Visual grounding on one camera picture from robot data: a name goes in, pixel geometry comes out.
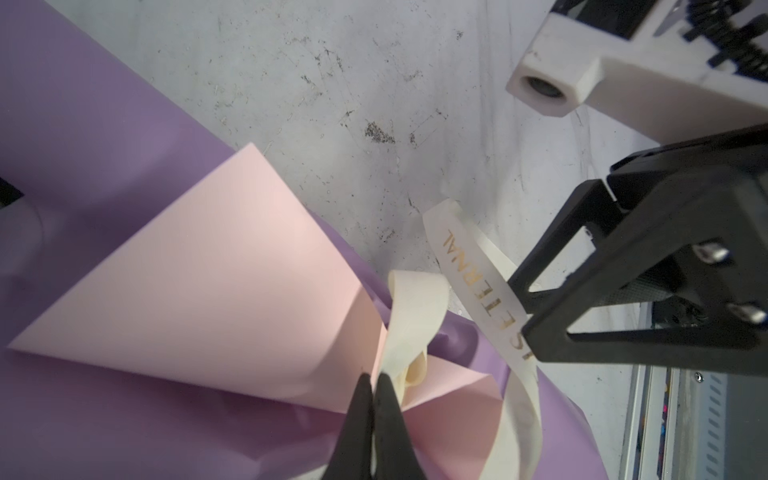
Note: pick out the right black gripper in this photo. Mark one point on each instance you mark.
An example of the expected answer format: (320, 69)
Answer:
(708, 240)

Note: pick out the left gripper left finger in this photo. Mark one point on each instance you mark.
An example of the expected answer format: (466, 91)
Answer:
(352, 456)

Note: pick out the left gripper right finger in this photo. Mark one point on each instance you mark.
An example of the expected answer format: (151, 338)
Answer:
(394, 452)

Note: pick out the cream ribbon strip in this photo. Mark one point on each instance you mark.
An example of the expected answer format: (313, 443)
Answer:
(465, 379)

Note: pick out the purple pink wrapping paper sheet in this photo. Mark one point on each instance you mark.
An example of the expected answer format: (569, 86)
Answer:
(150, 287)

